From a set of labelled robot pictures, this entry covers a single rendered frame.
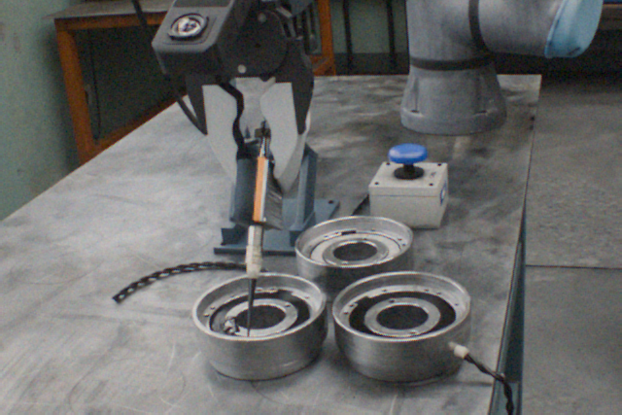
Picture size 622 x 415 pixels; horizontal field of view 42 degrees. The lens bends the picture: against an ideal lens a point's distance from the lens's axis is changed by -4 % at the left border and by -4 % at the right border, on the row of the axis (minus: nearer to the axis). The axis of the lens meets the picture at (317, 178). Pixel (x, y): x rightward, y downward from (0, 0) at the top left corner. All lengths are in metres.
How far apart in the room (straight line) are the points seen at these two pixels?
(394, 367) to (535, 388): 1.39
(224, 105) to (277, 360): 0.19
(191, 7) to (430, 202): 0.37
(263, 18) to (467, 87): 0.57
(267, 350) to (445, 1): 0.61
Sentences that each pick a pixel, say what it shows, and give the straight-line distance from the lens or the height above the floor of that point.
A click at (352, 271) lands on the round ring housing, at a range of 0.69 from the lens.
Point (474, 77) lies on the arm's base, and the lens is 1.13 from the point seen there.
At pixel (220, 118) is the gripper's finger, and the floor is 0.98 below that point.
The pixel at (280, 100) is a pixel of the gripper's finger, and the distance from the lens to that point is 0.61.
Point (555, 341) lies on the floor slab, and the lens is 2.15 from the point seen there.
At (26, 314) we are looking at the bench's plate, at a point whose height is 0.80.
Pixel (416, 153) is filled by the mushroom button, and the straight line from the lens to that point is 0.84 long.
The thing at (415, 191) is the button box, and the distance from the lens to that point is 0.83.
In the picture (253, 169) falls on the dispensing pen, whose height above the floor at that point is 0.95.
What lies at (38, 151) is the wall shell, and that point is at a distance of 3.02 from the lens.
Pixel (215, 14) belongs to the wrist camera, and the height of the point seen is 1.07.
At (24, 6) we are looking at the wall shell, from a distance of 2.98.
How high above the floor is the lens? 1.16
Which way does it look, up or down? 21 degrees down
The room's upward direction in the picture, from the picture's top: 6 degrees counter-clockwise
